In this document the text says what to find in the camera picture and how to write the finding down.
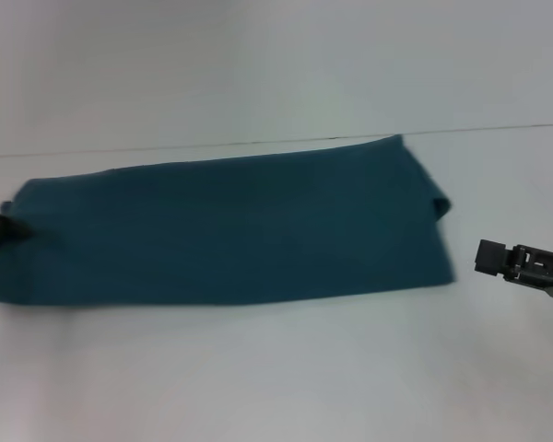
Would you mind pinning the teal t-shirt with FREE print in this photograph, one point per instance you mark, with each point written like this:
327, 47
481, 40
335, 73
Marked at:
235, 230

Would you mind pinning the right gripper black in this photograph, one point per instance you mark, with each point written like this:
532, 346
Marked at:
541, 271

